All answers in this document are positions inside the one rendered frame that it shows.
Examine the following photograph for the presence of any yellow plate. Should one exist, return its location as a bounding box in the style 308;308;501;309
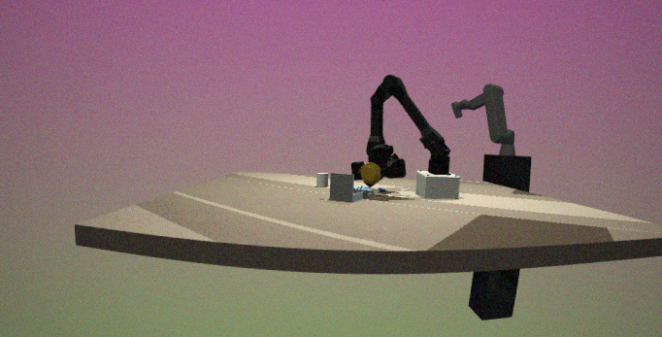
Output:
361;162;381;185

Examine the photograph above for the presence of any white cylinder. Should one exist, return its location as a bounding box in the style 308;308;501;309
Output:
316;173;328;187

